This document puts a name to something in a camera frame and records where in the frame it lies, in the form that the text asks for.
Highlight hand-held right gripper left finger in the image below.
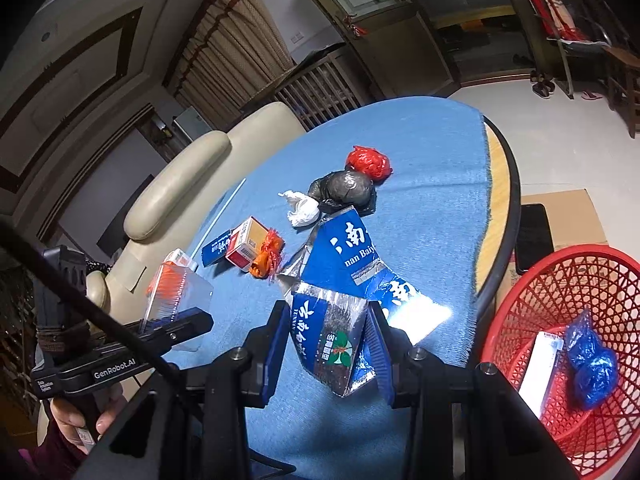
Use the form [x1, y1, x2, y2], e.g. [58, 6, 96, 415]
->
[75, 302, 296, 480]

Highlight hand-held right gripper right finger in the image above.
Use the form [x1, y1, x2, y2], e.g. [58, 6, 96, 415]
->
[367, 302, 571, 480]

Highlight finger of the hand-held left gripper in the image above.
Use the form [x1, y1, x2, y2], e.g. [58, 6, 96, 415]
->
[122, 309, 216, 357]

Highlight clear plastic box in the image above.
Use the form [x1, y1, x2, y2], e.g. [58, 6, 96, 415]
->
[140, 262, 215, 333]

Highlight orange plastic bag bundle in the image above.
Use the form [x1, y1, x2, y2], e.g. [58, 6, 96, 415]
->
[248, 227, 286, 286]

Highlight large blue foil box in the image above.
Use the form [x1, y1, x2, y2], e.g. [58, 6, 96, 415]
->
[277, 205, 453, 398]

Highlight white plastic bag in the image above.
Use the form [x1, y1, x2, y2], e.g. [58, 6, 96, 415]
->
[278, 189, 321, 228]

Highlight red plastic basket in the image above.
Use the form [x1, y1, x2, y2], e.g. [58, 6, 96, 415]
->
[480, 244, 640, 478]

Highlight person's left forearm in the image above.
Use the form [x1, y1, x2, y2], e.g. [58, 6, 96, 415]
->
[0, 425, 86, 480]

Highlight person's left hand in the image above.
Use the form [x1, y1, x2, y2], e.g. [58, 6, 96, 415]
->
[49, 384, 127, 457]

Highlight orange white carton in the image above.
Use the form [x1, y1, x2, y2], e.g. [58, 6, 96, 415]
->
[162, 249, 197, 271]

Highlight small blue toothpaste box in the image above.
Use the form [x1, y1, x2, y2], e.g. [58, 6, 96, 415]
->
[201, 227, 236, 266]

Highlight orange box with barcode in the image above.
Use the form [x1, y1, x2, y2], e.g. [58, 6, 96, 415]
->
[225, 216, 273, 267]

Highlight white straw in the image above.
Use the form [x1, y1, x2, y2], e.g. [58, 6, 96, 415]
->
[191, 177, 248, 257]

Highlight beige leather sofa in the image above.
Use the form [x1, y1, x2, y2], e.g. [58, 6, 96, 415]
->
[37, 101, 308, 461]

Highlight long white box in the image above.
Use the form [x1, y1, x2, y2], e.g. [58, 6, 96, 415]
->
[517, 332, 565, 418]

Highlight black plastic bag ball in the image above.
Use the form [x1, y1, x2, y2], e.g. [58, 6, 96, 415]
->
[307, 170, 377, 216]

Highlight black phone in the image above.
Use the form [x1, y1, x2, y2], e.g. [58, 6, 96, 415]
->
[515, 203, 556, 276]

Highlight red plastic bag ball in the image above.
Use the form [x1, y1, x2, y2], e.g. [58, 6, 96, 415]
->
[345, 145, 393, 181]

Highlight round wooden table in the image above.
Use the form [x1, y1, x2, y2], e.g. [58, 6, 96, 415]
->
[470, 115, 523, 321]

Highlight blue plastic bag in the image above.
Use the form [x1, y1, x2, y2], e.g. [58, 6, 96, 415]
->
[565, 308, 621, 409]

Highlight cardboard box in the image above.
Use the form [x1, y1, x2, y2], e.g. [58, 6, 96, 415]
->
[510, 189, 611, 288]

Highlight wooden slatted railing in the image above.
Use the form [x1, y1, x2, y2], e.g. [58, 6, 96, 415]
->
[272, 52, 371, 131]

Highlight beige curtain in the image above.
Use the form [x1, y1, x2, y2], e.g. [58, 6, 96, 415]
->
[165, 0, 296, 116]

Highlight wooden glass door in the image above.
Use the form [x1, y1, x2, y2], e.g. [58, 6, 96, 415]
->
[280, 0, 466, 103]

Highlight dark slippers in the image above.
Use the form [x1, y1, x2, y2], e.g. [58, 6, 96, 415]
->
[530, 70, 557, 99]

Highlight metal chair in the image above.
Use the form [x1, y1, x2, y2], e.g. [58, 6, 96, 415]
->
[520, 0, 626, 101]

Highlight small wooden table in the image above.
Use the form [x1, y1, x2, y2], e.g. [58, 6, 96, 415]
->
[602, 42, 640, 138]

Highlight red cloth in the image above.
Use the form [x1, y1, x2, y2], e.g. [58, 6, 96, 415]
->
[520, 0, 591, 43]

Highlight black cable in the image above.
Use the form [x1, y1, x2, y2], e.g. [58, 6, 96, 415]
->
[0, 220, 183, 386]

